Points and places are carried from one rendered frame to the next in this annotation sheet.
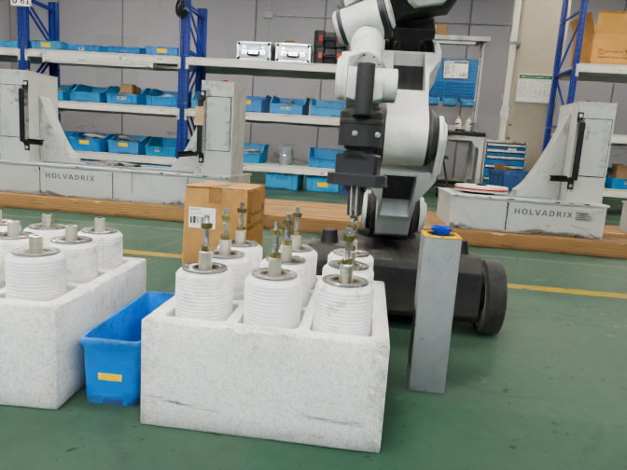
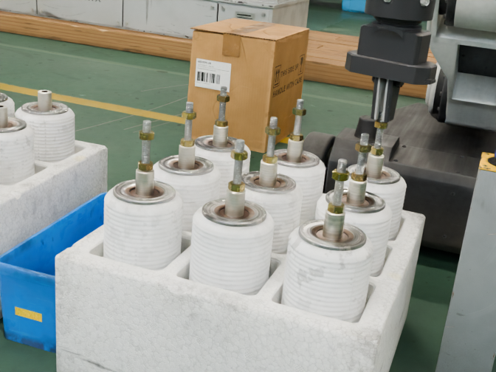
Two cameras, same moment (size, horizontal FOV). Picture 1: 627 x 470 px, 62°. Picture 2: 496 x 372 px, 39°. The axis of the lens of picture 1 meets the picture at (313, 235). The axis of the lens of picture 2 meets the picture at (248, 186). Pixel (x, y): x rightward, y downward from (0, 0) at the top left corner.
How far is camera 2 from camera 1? 0.19 m
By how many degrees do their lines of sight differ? 17
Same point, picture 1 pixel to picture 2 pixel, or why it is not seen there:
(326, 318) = (295, 287)
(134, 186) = (150, 12)
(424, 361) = (461, 345)
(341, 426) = not seen: outside the picture
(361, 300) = (347, 270)
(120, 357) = (40, 293)
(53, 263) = not seen: outside the picture
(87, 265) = (17, 160)
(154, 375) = (71, 327)
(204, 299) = (136, 238)
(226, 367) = (156, 333)
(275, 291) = (227, 241)
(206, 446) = not seen: outside the picture
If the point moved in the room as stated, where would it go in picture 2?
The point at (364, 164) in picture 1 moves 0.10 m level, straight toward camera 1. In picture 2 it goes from (400, 46) to (387, 57)
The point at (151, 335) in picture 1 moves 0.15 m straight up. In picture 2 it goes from (66, 277) to (66, 158)
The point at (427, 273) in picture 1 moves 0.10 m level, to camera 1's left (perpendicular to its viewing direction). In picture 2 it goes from (478, 224) to (398, 209)
